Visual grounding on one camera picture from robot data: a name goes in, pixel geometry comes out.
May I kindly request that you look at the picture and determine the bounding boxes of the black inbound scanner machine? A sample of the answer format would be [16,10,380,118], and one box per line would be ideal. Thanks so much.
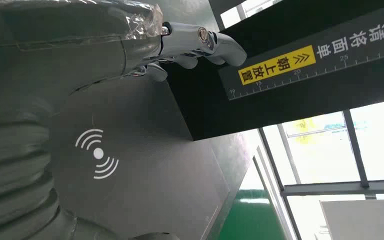
[50,0,384,240]

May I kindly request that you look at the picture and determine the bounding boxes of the green conveyor belt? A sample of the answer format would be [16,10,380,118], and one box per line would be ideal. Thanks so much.
[218,188,287,240]

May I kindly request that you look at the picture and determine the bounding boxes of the pale grey board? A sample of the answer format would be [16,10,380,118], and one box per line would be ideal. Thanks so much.
[320,198,384,240]

